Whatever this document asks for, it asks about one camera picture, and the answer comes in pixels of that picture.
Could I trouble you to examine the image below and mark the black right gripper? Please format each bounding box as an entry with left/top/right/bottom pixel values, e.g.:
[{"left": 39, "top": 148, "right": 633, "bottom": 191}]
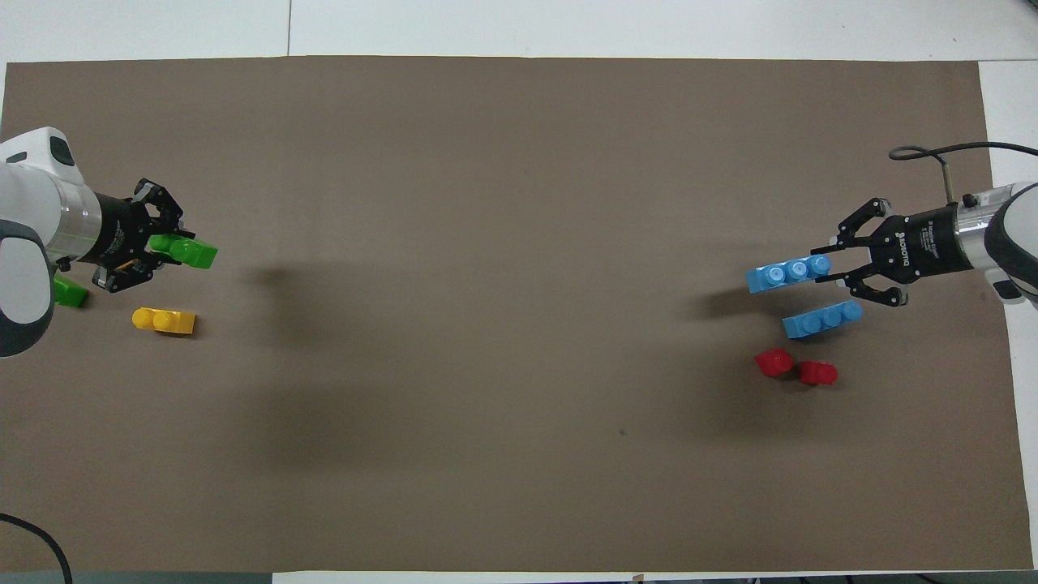
[{"left": 810, "top": 196, "right": 975, "bottom": 308}]

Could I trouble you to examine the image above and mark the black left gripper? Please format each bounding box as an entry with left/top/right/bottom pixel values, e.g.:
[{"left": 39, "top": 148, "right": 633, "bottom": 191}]
[{"left": 80, "top": 179, "right": 187, "bottom": 294}]

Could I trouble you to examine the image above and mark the blue three-stud block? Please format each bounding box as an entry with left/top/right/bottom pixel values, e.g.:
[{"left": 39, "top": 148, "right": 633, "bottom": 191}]
[
  {"left": 746, "top": 254, "right": 834, "bottom": 295},
  {"left": 782, "top": 299, "right": 864, "bottom": 340}
]

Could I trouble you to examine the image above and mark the brown paper mat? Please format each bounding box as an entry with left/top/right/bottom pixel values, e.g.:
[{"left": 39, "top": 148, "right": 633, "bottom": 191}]
[{"left": 0, "top": 55, "right": 1032, "bottom": 575}]

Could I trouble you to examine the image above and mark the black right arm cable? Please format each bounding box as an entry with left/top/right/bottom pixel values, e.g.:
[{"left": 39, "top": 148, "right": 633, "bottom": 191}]
[{"left": 889, "top": 141, "right": 1038, "bottom": 205}]

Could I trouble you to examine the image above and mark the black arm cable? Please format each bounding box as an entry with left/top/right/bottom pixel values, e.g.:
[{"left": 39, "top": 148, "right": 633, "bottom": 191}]
[
  {"left": 0, "top": 513, "right": 74, "bottom": 584},
  {"left": 889, "top": 141, "right": 1038, "bottom": 205}
]

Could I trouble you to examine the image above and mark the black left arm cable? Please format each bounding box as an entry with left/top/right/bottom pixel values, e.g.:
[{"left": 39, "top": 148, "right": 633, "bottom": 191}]
[{"left": 0, "top": 513, "right": 74, "bottom": 584}]

